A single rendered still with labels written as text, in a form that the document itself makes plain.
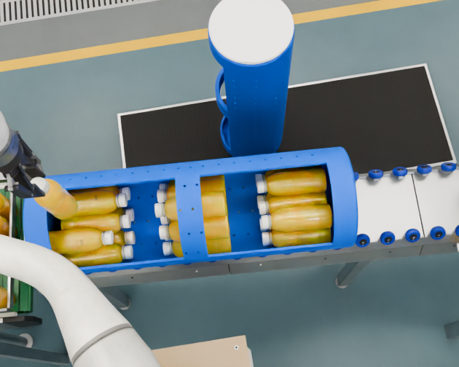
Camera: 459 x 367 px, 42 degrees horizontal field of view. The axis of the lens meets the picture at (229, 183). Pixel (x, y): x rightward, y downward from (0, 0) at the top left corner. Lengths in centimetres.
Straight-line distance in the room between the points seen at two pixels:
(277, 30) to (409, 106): 111
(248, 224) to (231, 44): 59
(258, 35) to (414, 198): 72
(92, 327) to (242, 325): 189
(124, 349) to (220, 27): 136
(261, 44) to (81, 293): 126
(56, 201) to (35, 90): 183
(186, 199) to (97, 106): 163
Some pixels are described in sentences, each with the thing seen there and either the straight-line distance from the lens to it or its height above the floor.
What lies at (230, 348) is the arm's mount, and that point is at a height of 106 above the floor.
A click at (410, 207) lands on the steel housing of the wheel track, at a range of 195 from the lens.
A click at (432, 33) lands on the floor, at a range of 337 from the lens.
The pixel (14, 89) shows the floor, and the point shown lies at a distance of 332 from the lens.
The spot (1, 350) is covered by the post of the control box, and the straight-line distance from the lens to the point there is 214.
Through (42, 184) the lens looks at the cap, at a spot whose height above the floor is 144.
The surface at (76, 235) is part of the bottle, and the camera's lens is 171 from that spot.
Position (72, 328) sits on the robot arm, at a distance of 91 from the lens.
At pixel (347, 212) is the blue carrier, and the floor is 121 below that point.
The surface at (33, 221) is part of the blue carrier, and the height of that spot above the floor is 123.
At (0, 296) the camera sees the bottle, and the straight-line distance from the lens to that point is 187.
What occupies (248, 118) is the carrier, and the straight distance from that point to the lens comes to 232.
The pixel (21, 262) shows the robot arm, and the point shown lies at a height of 184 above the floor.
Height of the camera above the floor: 273
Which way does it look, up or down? 71 degrees down
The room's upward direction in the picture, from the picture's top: 7 degrees counter-clockwise
